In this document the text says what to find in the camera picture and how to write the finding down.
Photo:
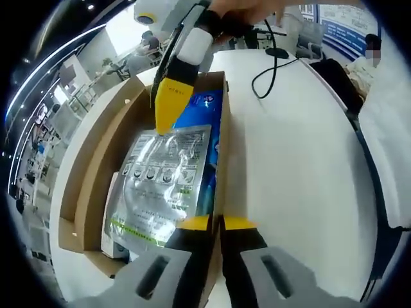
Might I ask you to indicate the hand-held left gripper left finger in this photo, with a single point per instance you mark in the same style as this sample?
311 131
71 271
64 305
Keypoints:
154 276

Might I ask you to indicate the silver foil packet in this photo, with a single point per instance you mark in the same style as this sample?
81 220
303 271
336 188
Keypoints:
154 192

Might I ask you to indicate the brown cardboard shoe box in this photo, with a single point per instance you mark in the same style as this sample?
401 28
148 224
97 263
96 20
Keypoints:
90 160

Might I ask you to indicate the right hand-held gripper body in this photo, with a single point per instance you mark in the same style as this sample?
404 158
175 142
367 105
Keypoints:
157 13

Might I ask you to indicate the person's right hand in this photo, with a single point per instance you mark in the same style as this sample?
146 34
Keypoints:
247 13

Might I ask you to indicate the black round desk puck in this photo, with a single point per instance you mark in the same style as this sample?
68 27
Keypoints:
276 53

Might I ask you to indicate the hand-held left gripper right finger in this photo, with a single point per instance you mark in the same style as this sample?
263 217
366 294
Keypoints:
273 276

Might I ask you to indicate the blue wall poster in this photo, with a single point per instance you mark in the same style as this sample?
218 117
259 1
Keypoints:
346 35

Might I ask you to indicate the blue plastic packet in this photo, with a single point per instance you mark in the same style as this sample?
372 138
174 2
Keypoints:
208 109

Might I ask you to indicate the white cardboard carton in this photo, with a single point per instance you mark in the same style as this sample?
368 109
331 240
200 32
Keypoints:
110 224

